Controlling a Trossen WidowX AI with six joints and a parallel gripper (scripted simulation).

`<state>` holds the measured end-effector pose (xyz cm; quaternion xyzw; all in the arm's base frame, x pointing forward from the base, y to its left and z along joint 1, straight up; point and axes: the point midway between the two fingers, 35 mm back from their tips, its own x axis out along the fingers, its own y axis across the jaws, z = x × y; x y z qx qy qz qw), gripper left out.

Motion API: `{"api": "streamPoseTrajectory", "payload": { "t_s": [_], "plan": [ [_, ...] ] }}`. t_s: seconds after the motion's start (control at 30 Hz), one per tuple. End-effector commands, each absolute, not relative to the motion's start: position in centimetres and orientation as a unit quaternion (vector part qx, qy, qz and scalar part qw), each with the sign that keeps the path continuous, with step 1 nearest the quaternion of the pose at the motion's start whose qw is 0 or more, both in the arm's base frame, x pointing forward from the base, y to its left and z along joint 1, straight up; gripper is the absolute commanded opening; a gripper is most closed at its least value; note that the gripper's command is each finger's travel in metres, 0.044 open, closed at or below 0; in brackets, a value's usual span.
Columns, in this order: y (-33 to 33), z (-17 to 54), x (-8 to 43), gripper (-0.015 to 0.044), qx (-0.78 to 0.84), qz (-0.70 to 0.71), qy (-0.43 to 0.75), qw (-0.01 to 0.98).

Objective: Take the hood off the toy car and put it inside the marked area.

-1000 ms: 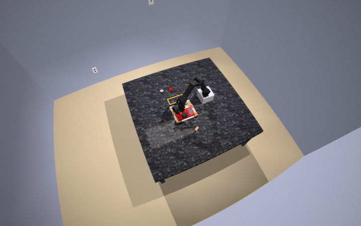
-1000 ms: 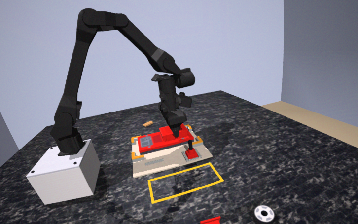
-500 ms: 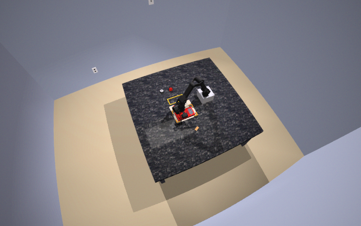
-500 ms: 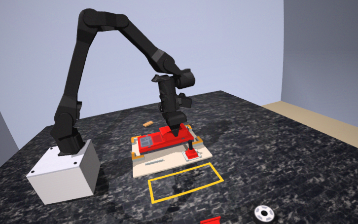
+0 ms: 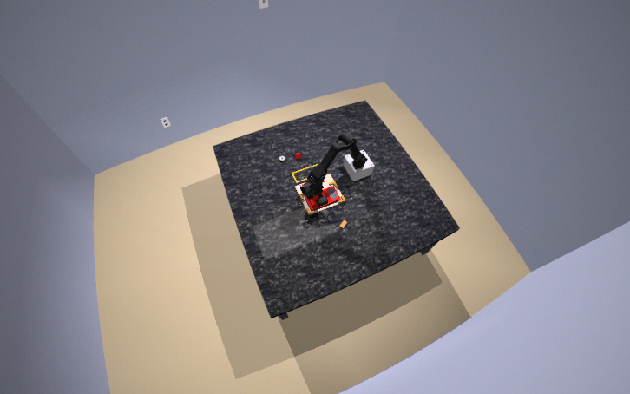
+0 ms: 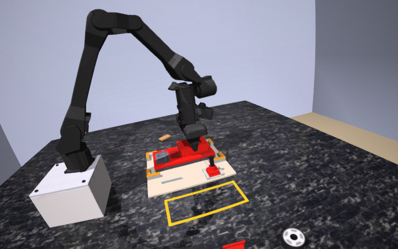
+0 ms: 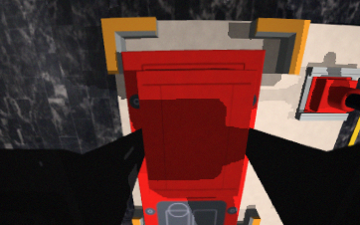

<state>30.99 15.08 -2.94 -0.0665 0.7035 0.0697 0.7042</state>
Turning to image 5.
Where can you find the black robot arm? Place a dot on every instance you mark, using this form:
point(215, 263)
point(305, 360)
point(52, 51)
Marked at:
point(320, 171)

